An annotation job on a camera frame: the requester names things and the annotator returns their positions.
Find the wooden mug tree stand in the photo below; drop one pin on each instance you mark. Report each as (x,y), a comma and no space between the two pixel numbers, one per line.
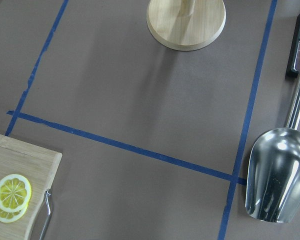
(186,25)

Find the metal scoop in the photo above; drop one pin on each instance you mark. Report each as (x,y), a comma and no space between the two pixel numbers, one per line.
(273,178)

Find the wooden cutting board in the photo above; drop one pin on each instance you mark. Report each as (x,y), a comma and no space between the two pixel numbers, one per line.
(39,165)

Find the lemon slice upper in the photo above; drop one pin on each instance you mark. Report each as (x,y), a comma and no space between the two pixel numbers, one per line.
(15,193)

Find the lemon slice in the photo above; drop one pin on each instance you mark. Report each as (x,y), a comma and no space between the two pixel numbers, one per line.
(15,193)
(10,217)

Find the lemon slice lower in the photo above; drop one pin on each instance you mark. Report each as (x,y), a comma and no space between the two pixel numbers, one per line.
(10,217)

